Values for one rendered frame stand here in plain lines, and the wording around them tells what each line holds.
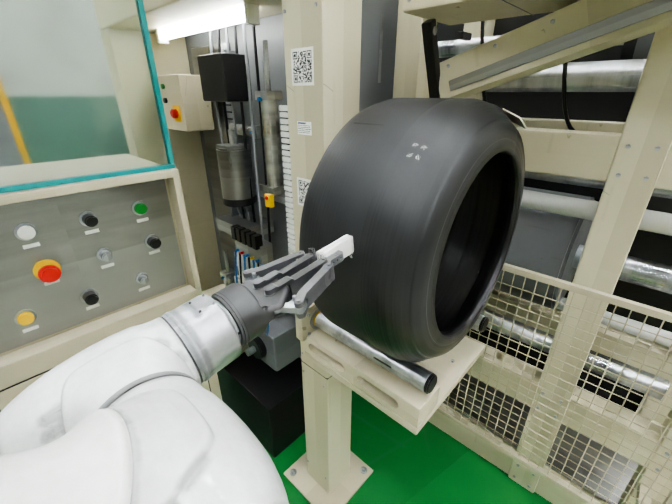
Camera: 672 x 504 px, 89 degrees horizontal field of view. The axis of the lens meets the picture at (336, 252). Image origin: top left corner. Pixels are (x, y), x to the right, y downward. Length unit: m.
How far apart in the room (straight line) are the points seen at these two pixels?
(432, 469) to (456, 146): 1.45
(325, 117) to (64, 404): 0.69
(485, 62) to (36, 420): 1.06
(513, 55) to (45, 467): 1.04
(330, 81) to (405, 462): 1.52
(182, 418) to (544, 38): 0.99
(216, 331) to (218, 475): 0.19
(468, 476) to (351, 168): 1.47
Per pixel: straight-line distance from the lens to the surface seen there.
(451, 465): 1.81
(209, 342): 0.40
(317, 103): 0.84
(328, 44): 0.85
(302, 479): 1.70
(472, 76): 1.07
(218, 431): 0.28
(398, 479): 1.73
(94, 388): 0.37
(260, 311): 0.43
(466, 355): 1.05
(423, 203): 0.54
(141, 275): 1.12
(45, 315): 1.11
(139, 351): 0.38
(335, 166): 0.63
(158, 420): 0.27
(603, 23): 1.00
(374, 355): 0.83
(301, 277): 0.48
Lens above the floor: 1.46
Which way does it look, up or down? 25 degrees down
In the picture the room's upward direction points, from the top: straight up
